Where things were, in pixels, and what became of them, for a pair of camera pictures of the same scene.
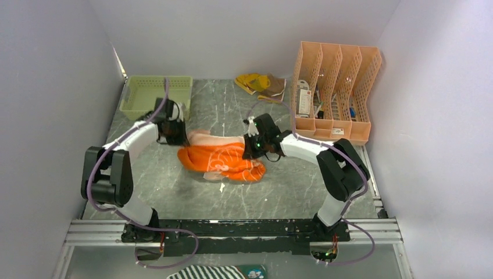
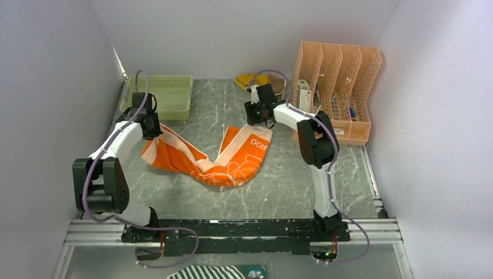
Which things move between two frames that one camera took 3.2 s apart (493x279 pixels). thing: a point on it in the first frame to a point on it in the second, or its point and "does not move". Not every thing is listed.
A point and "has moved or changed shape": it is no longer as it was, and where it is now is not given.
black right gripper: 250,152 to 252,118
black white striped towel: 209,272 does not move
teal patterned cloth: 253,271 does not move
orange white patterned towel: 220,156 has moved or changed shape
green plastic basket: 144,94 does not move
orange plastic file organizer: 332,88 does not move
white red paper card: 304,99 does not move
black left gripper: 181,139 to 156,132
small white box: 338,131 does not move
